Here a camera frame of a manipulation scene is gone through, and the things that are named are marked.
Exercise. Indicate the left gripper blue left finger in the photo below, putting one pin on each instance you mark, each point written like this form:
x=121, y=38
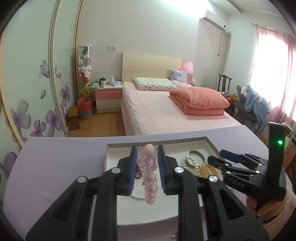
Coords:
x=132, y=168

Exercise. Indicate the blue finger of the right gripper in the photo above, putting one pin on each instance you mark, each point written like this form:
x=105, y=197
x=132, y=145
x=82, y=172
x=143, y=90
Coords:
x=246, y=159
x=224, y=166

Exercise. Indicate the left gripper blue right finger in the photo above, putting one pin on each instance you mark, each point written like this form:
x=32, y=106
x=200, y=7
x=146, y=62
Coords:
x=162, y=167

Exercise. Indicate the yellow wide bangle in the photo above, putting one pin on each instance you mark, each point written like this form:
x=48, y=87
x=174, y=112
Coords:
x=207, y=170

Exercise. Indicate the silver cuff bangle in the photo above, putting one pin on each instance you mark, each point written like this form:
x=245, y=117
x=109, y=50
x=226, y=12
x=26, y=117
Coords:
x=198, y=153

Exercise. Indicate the right hand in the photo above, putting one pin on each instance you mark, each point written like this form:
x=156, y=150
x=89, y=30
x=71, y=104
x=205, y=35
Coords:
x=273, y=209

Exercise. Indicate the bed with pink sheet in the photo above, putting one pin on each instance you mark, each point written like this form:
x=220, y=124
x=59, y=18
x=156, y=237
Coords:
x=147, y=112

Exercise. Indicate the blue plush robe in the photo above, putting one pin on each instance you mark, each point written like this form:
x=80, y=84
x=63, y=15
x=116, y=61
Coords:
x=257, y=104

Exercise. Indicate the pink white nightstand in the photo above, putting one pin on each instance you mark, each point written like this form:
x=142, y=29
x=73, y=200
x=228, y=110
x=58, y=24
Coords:
x=108, y=99

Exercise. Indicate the small wooden stool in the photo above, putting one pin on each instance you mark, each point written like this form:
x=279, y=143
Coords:
x=73, y=118

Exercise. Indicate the coral folded duvet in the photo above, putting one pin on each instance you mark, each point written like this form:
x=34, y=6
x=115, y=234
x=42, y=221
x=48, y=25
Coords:
x=199, y=101

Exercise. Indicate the red waste bin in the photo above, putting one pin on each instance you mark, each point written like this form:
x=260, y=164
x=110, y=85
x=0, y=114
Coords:
x=84, y=105

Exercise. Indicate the floral white pillow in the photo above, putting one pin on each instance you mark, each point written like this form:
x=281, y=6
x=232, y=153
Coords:
x=154, y=84

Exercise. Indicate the dark wooden chair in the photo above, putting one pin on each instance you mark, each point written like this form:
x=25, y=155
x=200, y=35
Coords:
x=223, y=83

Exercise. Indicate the white mug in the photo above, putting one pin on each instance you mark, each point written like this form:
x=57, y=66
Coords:
x=102, y=82

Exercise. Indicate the blue patterned pillow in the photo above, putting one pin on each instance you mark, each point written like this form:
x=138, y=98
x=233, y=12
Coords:
x=177, y=75

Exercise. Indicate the lilac tablecloth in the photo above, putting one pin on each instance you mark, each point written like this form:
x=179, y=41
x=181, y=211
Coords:
x=77, y=189

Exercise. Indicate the pink curtain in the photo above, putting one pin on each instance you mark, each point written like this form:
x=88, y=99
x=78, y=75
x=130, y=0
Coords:
x=273, y=72

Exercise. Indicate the clear tube of plush toys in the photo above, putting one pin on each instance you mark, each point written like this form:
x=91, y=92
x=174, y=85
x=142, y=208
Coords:
x=84, y=71

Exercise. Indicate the white air conditioner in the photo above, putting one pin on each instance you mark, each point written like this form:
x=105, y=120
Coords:
x=215, y=20

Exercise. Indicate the floral sliding wardrobe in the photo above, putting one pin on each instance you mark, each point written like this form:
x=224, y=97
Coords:
x=38, y=40

